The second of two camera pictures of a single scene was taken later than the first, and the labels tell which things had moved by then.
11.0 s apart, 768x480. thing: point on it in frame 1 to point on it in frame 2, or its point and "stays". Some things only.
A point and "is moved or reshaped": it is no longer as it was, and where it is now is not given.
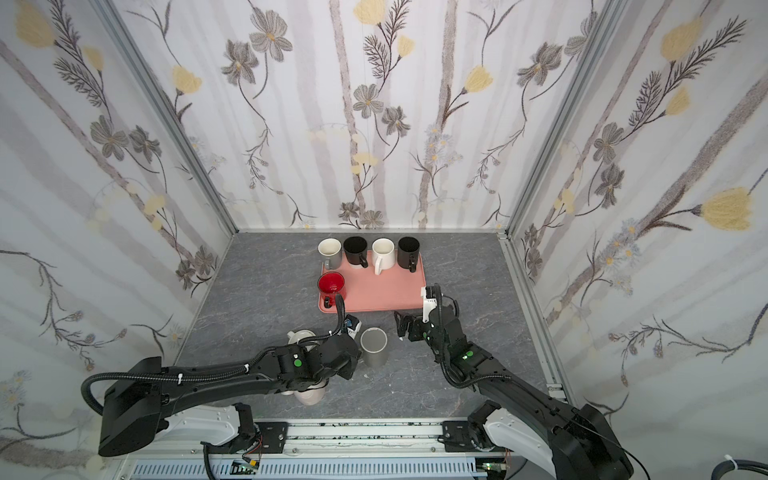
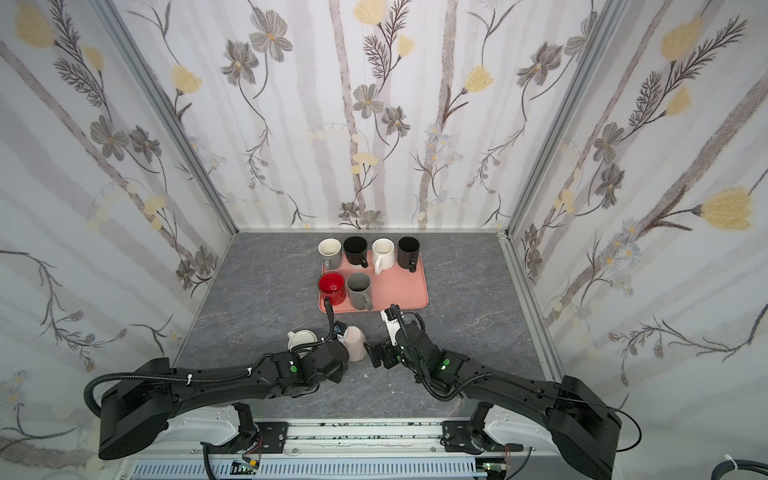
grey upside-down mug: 374,345 is moved or reshaped
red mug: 331,284 stays
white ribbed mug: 383,255 stays
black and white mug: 355,250 stays
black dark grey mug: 408,248 stays
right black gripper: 417,327 to 383,351
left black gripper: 349,373 stays
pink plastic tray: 395,289 stays
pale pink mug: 309,396 is moved or reshaped
